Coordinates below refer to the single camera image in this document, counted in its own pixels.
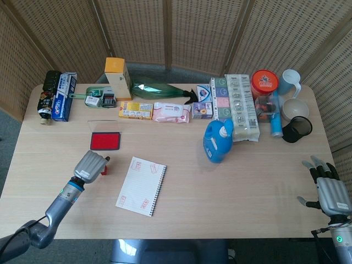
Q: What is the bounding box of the dark beverage bottle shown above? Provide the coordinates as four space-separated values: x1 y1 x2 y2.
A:
37 70 63 125

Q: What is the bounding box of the blue detergent pump bottle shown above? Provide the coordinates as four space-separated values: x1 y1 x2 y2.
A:
202 118 234 164

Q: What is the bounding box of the light blue mug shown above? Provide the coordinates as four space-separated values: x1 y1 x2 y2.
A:
277 69 303 99

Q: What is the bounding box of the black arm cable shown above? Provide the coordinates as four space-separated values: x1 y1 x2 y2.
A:
0 216 50 250
311 225 340 264

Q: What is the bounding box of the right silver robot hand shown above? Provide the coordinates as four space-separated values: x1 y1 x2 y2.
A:
296 155 352 218

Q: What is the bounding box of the orange lidded jar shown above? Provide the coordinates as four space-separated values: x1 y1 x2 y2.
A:
250 69 279 102

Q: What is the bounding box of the beige bowl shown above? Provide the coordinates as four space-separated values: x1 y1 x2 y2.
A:
282 98 310 122

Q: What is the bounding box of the small purple box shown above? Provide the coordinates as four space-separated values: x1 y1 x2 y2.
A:
191 102 213 120

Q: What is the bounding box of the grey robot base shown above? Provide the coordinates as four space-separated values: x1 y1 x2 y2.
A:
109 238 229 264

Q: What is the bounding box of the green plastic spray bottle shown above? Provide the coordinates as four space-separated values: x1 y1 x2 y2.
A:
130 76 199 105

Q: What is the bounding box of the white spiral lined notebook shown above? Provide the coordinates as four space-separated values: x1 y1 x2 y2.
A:
115 156 168 218

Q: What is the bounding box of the long white clear-wrapped pack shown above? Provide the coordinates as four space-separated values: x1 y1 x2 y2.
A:
224 73 261 143

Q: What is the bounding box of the yellow flat box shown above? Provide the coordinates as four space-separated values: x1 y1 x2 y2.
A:
118 101 154 120

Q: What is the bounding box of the blue cylindrical tube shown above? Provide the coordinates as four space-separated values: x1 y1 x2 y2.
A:
268 90 284 138

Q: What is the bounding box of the wooden perforated folding screen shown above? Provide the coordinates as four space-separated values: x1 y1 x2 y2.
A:
0 0 352 166

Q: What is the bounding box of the pink wet wipes pack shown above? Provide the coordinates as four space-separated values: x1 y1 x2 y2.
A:
152 102 191 124

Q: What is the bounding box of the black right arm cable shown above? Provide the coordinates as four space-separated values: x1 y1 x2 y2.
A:
311 225 340 264

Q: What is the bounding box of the pastel tissue multipack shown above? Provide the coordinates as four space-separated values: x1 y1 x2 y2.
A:
210 77 233 121

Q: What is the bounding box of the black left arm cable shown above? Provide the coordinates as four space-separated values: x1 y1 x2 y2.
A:
0 216 50 250

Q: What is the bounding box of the blue white soap box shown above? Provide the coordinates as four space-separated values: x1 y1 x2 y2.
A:
196 84 212 103

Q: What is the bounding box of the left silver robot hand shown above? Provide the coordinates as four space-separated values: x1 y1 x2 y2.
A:
73 150 111 184

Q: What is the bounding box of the blue toothpaste box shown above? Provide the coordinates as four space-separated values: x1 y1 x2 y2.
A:
51 71 78 122

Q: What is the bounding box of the small white green box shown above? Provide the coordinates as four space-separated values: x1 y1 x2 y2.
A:
84 96 102 107

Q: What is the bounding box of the black mesh pen holder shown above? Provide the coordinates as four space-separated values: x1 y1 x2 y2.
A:
282 115 313 144

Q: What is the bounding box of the clear plastic snack box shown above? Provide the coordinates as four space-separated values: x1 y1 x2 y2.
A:
254 95 278 123

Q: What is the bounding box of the tall cream yellow box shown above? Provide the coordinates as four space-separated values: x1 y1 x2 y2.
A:
104 57 133 101

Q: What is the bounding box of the red ink pad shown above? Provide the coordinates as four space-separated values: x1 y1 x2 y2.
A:
87 119 122 151

